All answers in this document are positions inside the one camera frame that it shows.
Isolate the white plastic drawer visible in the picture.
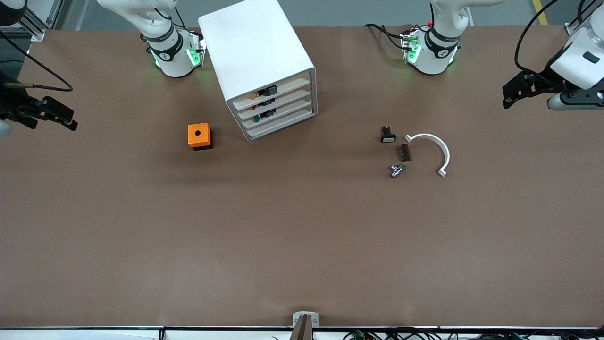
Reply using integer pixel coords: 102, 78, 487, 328
236, 86, 314, 121
240, 97, 315, 132
244, 108, 316, 142
233, 71, 313, 112

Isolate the orange button box with hole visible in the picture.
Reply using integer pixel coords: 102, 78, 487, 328
187, 123, 213, 151

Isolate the white drawer cabinet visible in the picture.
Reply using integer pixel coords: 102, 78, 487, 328
198, 0, 318, 142

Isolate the white curved plastic arc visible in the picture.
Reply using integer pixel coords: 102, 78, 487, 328
404, 133, 451, 178

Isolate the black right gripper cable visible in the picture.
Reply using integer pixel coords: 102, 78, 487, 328
0, 29, 74, 92

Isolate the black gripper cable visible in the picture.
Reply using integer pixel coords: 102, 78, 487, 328
0, 29, 74, 92
514, 0, 563, 80

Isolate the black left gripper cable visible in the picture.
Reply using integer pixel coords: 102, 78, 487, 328
514, 0, 563, 80

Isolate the black base cable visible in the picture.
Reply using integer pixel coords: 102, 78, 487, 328
363, 23, 409, 51

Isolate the black cable bundle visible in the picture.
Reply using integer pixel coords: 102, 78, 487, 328
342, 328, 604, 340

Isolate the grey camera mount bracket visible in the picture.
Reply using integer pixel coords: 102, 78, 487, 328
292, 312, 320, 328

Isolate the brown camera pole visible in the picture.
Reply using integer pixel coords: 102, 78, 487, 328
290, 314, 314, 340

